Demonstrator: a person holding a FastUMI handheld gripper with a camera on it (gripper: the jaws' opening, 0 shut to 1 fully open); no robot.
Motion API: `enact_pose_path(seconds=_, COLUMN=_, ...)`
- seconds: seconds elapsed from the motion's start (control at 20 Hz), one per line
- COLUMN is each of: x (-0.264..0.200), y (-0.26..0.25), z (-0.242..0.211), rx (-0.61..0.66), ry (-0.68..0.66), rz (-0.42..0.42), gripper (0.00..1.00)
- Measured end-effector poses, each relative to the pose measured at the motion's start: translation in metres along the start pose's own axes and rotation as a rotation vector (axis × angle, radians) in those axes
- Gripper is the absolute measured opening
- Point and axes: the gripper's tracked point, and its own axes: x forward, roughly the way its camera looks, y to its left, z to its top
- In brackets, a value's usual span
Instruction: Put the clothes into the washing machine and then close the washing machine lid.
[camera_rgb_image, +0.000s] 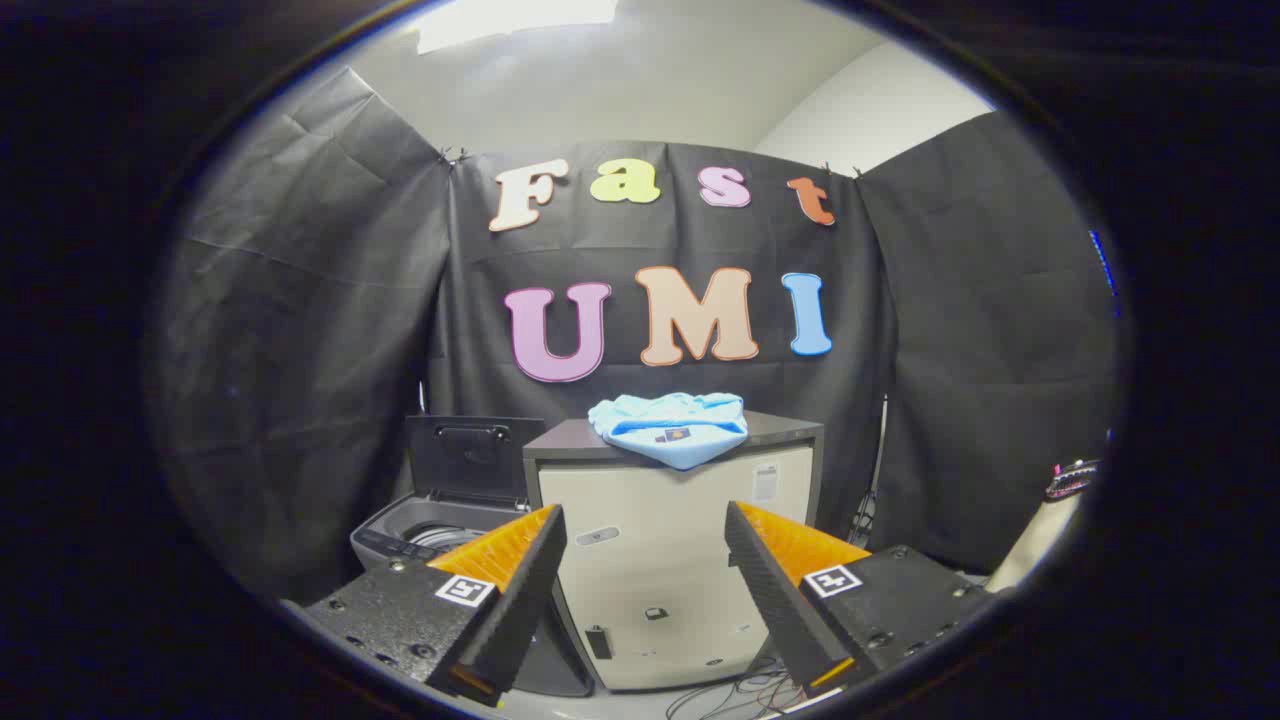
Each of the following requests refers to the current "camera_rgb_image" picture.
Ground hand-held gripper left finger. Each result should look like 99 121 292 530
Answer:
300 503 568 709

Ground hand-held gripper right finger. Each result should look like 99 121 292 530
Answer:
724 500 996 699

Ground grey washing machine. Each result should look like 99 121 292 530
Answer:
350 490 596 698

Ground light blue shirt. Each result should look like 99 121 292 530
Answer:
587 392 749 471

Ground grey and cream cabinet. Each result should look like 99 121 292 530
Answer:
522 410 826 693

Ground beige object with striped band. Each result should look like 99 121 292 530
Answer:
985 458 1101 593

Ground black backdrop cloth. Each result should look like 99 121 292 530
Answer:
150 65 1121 606

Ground tangled floor cables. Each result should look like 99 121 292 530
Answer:
665 658 813 719

